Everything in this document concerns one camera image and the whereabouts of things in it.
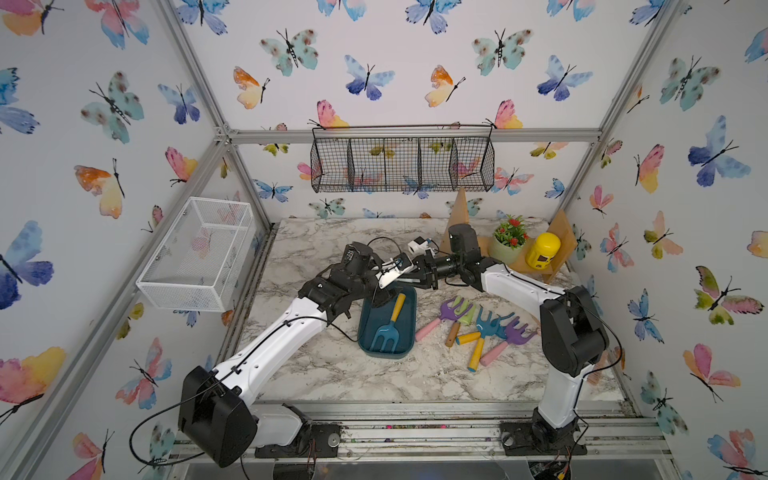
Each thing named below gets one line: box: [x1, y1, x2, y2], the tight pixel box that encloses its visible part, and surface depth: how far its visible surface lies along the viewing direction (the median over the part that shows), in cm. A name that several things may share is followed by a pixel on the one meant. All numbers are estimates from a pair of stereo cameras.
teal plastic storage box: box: [358, 283, 418, 359], surface depth 93 cm
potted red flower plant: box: [488, 214, 529, 264], surface depth 93 cm
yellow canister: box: [526, 232, 561, 270], surface depth 93 cm
